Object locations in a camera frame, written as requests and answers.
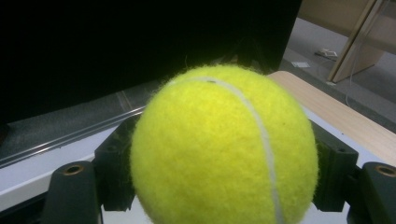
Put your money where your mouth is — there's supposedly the white floor cable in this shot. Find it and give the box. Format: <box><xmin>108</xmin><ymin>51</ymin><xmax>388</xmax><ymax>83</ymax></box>
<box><xmin>344</xmin><ymin>43</ymin><xmax>369</xmax><ymax>107</ymax></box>

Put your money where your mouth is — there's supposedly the black curtain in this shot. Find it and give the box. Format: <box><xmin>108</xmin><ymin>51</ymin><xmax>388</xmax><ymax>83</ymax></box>
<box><xmin>0</xmin><ymin>0</ymin><xmax>304</xmax><ymax>125</ymax></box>

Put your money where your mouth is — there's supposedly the yellow tennis ball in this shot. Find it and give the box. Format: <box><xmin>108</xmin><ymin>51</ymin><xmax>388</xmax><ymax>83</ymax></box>
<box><xmin>129</xmin><ymin>63</ymin><xmax>320</xmax><ymax>224</ymax></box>

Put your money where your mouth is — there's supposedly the white power strip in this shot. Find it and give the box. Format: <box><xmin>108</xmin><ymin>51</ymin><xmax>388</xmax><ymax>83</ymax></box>
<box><xmin>313</xmin><ymin>48</ymin><xmax>339</xmax><ymax>61</ymax></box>

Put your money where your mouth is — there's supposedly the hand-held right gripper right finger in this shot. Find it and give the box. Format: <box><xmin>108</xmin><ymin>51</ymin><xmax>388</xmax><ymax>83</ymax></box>
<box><xmin>310</xmin><ymin>120</ymin><xmax>360</xmax><ymax>213</ymax></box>

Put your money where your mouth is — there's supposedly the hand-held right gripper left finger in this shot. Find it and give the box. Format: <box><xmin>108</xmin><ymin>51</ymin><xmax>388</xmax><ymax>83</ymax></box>
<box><xmin>92</xmin><ymin>114</ymin><xmax>142</xmax><ymax>213</ymax></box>

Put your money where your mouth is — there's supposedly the metal floor rail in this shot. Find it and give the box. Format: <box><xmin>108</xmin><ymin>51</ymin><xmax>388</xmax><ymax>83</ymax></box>
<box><xmin>0</xmin><ymin>105</ymin><xmax>148</xmax><ymax>170</ymax></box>

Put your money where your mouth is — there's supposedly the light wooden table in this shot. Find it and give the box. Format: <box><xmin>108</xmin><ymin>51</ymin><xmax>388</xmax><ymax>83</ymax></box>
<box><xmin>267</xmin><ymin>70</ymin><xmax>396</xmax><ymax>168</ymax></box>

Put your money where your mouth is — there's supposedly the white board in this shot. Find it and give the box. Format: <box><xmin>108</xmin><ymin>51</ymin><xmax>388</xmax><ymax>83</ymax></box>
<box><xmin>0</xmin><ymin>105</ymin><xmax>386</xmax><ymax>224</ymax></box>

